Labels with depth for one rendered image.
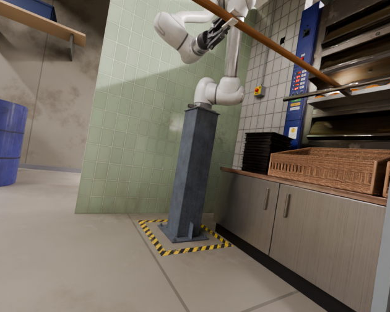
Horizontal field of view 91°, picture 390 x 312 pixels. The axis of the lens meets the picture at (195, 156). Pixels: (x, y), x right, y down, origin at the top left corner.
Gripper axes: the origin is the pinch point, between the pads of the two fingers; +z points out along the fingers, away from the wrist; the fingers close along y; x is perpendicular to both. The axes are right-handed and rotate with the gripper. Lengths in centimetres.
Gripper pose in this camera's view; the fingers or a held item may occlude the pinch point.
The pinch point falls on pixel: (230, 19)
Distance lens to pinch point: 96.2
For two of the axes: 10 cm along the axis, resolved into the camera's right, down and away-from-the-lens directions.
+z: 4.8, 0.7, -8.8
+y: -1.6, 9.9, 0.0
